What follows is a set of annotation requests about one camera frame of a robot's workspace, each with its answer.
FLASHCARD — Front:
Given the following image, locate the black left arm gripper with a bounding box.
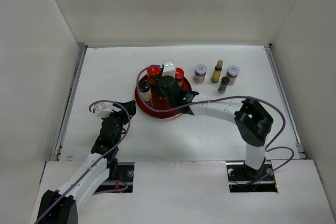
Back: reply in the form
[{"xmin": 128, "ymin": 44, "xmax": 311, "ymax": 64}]
[{"xmin": 101, "ymin": 101, "xmax": 135, "ymax": 145}]

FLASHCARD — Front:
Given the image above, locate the red lid chili sauce jar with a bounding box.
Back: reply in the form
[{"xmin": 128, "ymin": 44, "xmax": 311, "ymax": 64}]
[{"xmin": 146, "ymin": 65, "xmax": 162, "ymax": 85}]

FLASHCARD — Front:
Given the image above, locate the clear jar white powder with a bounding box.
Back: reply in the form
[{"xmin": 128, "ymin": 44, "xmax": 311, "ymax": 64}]
[{"xmin": 138, "ymin": 80, "xmax": 152, "ymax": 102}]

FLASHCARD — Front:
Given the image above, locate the white lid sauce jar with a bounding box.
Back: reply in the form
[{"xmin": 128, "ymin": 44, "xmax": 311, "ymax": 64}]
[{"xmin": 193, "ymin": 64, "xmax": 207, "ymax": 83}]

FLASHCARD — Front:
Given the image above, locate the yellow label oil bottle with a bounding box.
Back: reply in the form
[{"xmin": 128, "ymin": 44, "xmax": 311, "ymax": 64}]
[{"xmin": 211, "ymin": 60, "xmax": 223, "ymax": 83}]

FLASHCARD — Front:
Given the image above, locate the black cap pepper bottle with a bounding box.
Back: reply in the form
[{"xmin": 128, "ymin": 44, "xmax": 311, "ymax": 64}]
[{"xmin": 217, "ymin": 76, "xmax": 230, "ymax": 93}]

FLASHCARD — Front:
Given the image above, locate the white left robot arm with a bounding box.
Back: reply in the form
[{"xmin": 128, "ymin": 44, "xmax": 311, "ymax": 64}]
[{"xmin": 35, "ymin": 100, "xmax": 136, "ymax": 223}]

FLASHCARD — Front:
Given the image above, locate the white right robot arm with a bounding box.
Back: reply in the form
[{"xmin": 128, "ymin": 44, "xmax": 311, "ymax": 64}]
[{"xmin": 156, "ymin": 76, "xmax": 274, "ymax": 180}]

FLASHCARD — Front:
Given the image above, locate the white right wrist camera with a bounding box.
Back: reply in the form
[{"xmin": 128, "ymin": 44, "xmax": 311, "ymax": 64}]
[{"xmin": 161, "ymin": 60, "xmax": 176, "ymax": 78}]

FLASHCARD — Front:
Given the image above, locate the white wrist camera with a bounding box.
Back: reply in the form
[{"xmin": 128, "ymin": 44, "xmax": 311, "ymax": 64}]
[
  {"xmin": 161, "ymin": 60, "xmax": 176, "ymax": 78},
  {"xmin": 92, "ymin": 103, "xmax": 113, "ymax": 119}
]

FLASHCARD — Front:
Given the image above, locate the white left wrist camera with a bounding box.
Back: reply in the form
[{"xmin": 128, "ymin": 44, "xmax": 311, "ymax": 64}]
[{"xmin": 92, "ymin": 103, "xmax": 113, "ymax": 119}]

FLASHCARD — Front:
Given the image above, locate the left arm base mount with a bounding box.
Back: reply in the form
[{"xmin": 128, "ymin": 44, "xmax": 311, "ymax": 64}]
[{"xmin": 94, "ymin": 163, "xmax": 135, "ymax": 194}]

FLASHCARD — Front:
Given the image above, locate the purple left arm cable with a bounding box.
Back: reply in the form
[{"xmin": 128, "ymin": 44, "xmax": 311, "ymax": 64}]
[{"xmin": 34, "ymin": 100, "xmax": 132, "ymax": 224}]

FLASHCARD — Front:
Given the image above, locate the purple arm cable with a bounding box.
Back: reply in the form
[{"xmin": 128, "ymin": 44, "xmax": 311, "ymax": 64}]
[
  {"xmin": 136, "ymin": 64, "xmax": 296, "ymax": 187},
  {"xmin": 34, "ymin": 100, "xmax": 132, "ymax": 224}
]

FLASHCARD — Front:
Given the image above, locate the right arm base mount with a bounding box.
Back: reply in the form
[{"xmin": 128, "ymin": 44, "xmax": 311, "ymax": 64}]
[{"xmin": 226, "ymin": 161, "xmax": 278, "ymax": 193}]

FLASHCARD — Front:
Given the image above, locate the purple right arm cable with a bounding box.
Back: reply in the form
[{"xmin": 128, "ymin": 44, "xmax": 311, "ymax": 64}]
[{"xmin": 136, "ymin": 64, "xmax": 296, "ymax": 187}]

